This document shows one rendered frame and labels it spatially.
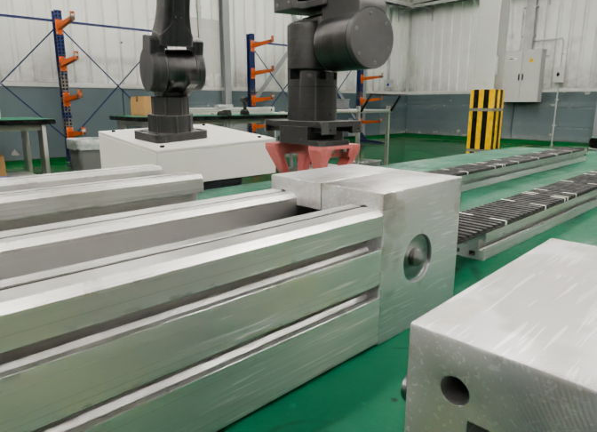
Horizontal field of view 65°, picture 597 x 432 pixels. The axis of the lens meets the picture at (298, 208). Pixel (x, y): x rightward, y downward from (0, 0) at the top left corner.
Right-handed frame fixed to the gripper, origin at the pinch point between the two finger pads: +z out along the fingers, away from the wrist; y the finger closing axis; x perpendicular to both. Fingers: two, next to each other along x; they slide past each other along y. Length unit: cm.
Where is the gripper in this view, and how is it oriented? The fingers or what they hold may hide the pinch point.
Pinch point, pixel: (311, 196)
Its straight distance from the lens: 57.1
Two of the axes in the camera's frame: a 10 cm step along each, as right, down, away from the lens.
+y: 6.9, 1.6, -7.1
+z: 0.0, 9.8, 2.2
